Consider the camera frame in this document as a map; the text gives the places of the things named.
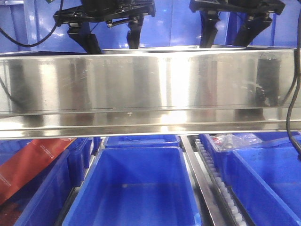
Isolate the black cable left side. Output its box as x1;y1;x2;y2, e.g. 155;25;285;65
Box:
0;0;64;48

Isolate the blue lower right front bin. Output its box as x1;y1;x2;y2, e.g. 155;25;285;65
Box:
230;147;301;226

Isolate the black cable right side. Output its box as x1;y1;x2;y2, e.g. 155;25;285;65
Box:
281;14;301;161

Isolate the blue lower left bin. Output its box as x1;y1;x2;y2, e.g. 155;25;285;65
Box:
0;137;97;226

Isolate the clear plastic bag of parts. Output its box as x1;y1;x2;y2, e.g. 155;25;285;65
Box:
210;133;262;151

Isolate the red paper package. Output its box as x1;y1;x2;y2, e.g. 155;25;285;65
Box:
0;138;76;204

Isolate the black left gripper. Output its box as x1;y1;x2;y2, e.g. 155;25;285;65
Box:
53;0;156;54

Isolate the black cable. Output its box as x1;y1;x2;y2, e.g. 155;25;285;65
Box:
0;0;64;48
281;14;301;161

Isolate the blue upper right bin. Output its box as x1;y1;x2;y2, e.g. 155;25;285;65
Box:
221;0;301;48

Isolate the stainless steel shelf front rail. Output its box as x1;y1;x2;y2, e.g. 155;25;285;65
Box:
0;48;295;139

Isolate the blue upper left bin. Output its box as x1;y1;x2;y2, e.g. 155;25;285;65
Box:
0;0;29;53

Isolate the blue lower rear centre bin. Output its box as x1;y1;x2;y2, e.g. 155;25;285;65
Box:
103;135;180;148

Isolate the white roller track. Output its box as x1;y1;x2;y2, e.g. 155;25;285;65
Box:
195;139;248;226

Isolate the blue lower right rear bin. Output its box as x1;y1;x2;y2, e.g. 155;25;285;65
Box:
199;132;291;186

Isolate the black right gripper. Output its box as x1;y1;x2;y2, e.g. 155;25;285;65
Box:
189;0;285;48

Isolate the steel divider rail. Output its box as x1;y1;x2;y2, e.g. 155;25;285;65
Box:
180;135;226;226

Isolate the silver metal tray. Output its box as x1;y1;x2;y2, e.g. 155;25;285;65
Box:
103;45;246;54

